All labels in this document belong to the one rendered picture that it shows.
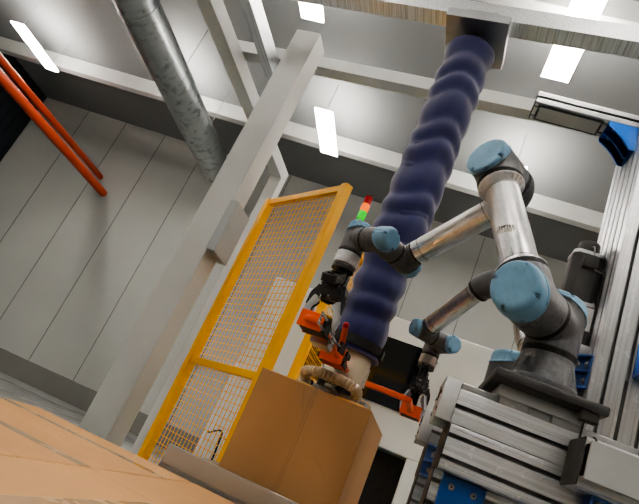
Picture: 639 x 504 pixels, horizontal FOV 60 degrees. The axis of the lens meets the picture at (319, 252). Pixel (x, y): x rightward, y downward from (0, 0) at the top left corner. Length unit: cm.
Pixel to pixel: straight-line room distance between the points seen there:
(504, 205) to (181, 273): 188
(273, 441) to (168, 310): 115
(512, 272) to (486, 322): 1003
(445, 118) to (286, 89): 112
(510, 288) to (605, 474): 38
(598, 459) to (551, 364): 23
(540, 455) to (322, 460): 81
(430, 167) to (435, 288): 897
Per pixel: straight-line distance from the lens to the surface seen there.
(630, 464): 116
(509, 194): 141
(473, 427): 122
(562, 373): 128
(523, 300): 119
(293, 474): 187
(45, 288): 1319
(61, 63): 1334
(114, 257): 1275
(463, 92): 268
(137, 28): 815
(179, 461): 189
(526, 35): 310
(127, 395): 279
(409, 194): 234
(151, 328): 283
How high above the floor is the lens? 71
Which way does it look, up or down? 20 degrees up
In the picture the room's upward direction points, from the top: 24 degrees clockwise
